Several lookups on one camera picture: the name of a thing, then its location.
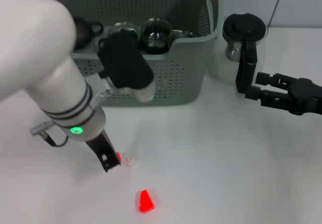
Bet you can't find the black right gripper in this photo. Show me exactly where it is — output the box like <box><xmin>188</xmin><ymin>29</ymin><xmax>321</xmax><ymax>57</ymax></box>
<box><xmin>245</xmin><ymin>72</ymin><xmax>322</xmax><ymax>116</ymax></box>

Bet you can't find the red sloped toy brick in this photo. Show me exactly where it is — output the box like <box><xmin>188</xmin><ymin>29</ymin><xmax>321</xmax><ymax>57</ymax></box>
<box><xmin>135</xmin><ymin>189</ymin><xmax>160</xmax><ymax>214</ymax></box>

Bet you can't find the black clay teapot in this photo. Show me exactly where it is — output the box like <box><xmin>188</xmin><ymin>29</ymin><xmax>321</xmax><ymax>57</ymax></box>
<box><xmin>72</xmin><ymin>17</ymin><xmax>104</xmax><ymax>50</ymax></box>

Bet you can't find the grey perforated storage bin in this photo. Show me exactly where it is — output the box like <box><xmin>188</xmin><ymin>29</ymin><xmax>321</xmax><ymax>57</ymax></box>
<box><xmin>29</xmin><ymin>0</ymin><xmax>224</xmax><ymax>108</ymax></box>

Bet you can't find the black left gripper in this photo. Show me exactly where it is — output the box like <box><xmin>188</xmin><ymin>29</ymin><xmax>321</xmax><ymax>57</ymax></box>
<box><xmin>85</xmin><ymin>130</ymin><xmax>122</xmax><ymax>174</ymax></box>

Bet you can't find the glass carafe black lid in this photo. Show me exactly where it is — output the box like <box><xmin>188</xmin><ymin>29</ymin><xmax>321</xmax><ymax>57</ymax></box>
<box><xmin>207</xmin><ymin>12</ymin><xmax>269</xmax><ymax>94</ymax></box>

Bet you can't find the clear white toy brick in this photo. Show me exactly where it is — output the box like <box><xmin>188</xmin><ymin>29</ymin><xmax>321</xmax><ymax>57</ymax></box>
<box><xmin>121</xmin><ymin>153</ymin><xmax>138</xmax><ymax>167</ymax></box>

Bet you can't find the left gripper cable connector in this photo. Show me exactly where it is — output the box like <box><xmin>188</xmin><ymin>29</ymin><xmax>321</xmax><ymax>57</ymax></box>
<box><xmin>30</xmin><ymin>120</ymin><xmax>70</xmax><ymax>147</ymax></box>

